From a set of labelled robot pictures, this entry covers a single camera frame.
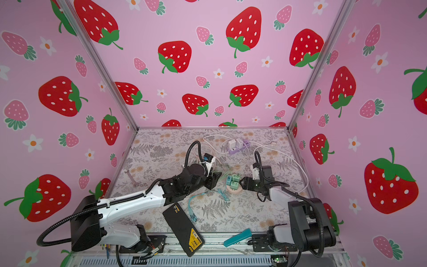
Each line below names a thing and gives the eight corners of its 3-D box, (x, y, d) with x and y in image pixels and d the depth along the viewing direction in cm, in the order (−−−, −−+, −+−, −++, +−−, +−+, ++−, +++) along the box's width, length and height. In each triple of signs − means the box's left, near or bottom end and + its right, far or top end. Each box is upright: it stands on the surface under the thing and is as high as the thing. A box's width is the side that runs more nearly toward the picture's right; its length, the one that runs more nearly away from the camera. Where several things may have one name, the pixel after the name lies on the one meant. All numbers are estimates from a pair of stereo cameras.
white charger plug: (228, 152, 109) (229, 143, 103) (228, 147, 112) (228, 139, 105) (241, 150, 110) (242, 142, 103) (239, 146, 112) (241, 138, 105)
